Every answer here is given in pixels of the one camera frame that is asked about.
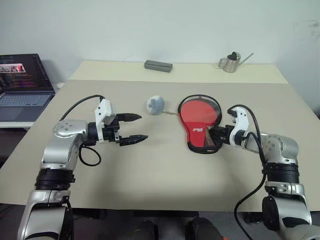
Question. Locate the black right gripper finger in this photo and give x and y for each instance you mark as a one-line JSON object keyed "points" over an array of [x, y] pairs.
{"points": [[217, 141], [215, 129]]}

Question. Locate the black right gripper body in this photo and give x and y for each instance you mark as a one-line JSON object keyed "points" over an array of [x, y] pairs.
{"points": [[225, 133]]}

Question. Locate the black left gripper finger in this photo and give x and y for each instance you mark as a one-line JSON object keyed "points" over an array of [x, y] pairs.
{"points": [[130, 117], [132, 140]]}

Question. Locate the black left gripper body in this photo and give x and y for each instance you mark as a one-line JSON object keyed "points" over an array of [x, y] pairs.
{"points": [[110, 132]]}

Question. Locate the red and black paddle case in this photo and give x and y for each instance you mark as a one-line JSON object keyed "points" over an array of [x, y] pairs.
{"points": [[197, 140]]}

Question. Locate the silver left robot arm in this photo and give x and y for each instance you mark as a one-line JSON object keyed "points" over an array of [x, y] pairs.
{"points": [[62, 147]]}

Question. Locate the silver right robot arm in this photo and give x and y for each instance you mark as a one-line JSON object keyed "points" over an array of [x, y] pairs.
{"points": [[282, 150]]}

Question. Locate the beige table mat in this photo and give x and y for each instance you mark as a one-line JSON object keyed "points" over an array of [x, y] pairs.
{"points": [[150, 170]]}

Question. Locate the grey rectangular box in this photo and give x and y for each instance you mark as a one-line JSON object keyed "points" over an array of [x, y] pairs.
{"points": [[157, 66]]}

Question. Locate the silver metal watering can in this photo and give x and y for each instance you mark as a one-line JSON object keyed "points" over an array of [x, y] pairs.
{"points": [[231, 65]]}

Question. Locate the small white object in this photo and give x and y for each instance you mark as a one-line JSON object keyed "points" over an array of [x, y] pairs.
{"points": [[59, 85]]}

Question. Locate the dark rounded shape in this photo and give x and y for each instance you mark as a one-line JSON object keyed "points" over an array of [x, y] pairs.
{"points": [[202, 230], [147, 231]]}

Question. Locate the grey open laptop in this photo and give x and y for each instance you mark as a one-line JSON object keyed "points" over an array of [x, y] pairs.
{"points": [[22, 100]]}

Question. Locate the white side table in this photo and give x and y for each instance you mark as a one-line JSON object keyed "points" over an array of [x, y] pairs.
{"points": [[15, 115]]}

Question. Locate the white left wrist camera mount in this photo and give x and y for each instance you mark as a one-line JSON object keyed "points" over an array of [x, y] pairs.
{"points": [[102, 110]]}

